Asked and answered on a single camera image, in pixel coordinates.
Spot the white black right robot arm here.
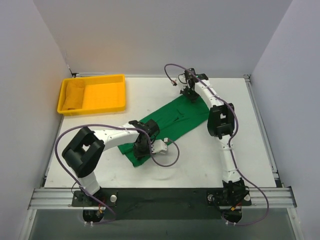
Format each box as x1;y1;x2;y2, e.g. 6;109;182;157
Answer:
180;68;248;205

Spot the aluminium front frame rail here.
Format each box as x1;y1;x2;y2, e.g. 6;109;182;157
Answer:
28;187;297;210

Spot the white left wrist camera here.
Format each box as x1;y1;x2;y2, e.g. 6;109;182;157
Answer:
151;138;169;154

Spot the rolled yellow t-shirt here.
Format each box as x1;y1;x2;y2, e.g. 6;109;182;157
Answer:
62;79;85;111

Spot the yellow plastic bin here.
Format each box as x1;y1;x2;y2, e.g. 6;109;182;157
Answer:
57;74;126;116

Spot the green t-shirt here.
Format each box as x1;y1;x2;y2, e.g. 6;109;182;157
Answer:
117;96;210;168

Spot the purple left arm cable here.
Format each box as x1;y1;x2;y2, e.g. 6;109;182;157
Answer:
54;124;181;224

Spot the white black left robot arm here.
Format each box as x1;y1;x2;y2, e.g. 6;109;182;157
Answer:
61;119;160;206

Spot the aluminium right side rail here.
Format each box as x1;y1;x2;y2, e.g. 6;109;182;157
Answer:
243;74;283;188

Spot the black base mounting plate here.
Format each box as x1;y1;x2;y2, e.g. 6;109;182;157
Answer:
71;188;252;220

